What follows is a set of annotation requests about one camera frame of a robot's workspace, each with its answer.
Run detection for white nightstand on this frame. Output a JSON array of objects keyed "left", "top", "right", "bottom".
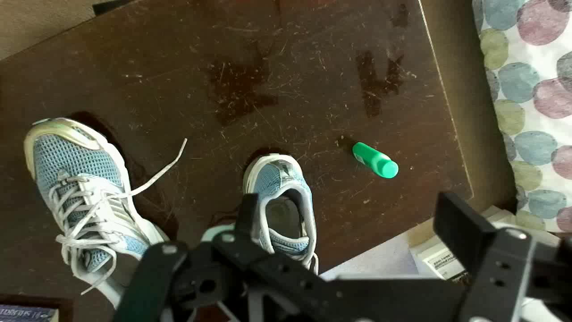
[{"left": 320, "top": 204, "right": 539, "bottom": 283}]

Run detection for book with large title print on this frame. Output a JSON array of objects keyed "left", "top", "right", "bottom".
[{"left": 0, "top": 296, "right": 74, "bottom": 322}]

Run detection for polka dot bedspread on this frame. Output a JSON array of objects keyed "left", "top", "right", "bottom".
[{"left": 471, "top": 0, "right": 572, "bottom": 236}]

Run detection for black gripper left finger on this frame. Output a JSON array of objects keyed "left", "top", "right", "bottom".
[{"left": 113, "top": 194, "right": 337, "bottom": 322}]

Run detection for blue mesh sneaker, long laces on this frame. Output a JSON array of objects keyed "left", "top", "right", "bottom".
[{"left": 22, "top": 115, "right": 190, "bottom": 310}]

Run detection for blue mesh sneaker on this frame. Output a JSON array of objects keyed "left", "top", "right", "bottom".
[
  {"left": 201, "top": 152, "right": 322, "bottom": 276},
  {"left": 22, "top": 115, "right": 190, "bottom": 310}
]

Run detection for green marker pen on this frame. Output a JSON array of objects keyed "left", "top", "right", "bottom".
[{"left": 349, "top": 140, "right": 401, "bottom": 181}]

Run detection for white printed box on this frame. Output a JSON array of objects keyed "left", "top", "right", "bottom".
[{"left": 410, "top": 235, "right": 476, "bottom": 281}]

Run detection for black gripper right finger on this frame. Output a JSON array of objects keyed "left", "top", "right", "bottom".
[{"left": 433, "top": 190, "right": 572, "bottom": 322}]

